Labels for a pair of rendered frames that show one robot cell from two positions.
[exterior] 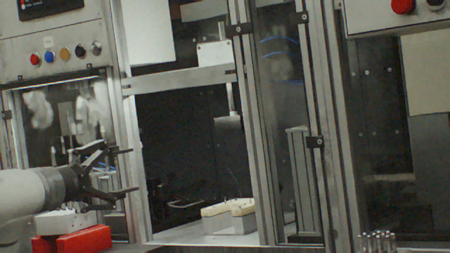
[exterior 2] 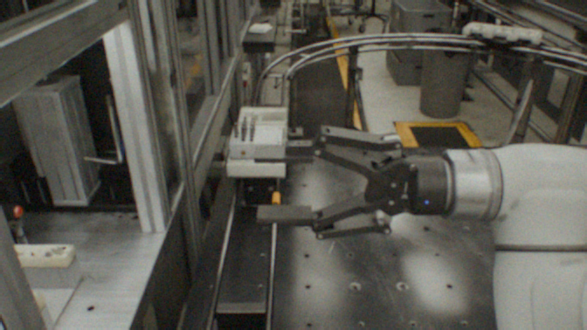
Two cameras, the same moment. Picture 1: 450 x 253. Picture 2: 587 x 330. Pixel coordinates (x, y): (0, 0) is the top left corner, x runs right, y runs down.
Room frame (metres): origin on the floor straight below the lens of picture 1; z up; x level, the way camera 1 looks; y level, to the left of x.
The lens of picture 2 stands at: (2.17, 0.63, 1.43)
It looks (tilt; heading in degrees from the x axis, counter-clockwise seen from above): 29 degrees down; 232
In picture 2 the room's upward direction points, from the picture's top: straight up
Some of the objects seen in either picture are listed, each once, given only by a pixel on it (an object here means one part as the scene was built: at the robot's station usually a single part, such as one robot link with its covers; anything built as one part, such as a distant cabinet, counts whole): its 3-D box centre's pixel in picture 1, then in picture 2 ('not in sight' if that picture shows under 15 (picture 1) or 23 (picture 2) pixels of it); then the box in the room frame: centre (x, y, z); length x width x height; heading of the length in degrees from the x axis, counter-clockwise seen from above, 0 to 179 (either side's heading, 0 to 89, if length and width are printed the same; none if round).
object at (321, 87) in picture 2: not in sight; (316, 50); (-1.21, -3.28, 0.01); 5.85 x 0.59 x 0.01; 52
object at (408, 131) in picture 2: not in sight; (447, 152); (-0.29, -0.87, 0.01); 1.00 x 0.55 x 0.01; 52
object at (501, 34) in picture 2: not in sight; (500, 37); (-0.13, -0.59, 0.84); 0.37 x 0.14 x 0.10; 110
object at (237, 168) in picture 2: not in sight; (260, 146); (1.53, -0.34, 0.84); 0.36 x 0.14 x 0.10; 52
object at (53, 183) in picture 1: (42, 189); (462, 185); (1.70, 0.37, 1.12); 0.09 x 0.06 x 0.09; 52
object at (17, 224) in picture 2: not in sight; (18, 235); (2.15, -0.12, 0.96); 0.03 x 0.03 x 0.12; 52
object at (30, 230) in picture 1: (36, 228); not in sight; (2.26, 0.53, 0.97); 0.08 x 0.08 x 0.12; 52
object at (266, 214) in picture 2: (123, 190); (285, 214); (1.88, 0.24, 1.08); 0.07 x 0.03 x 0.01; 142
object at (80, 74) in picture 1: (48, 76); not in sight; (2.28, 0.45, 1.37); 0.36 x 0.04 x 0.04; 52
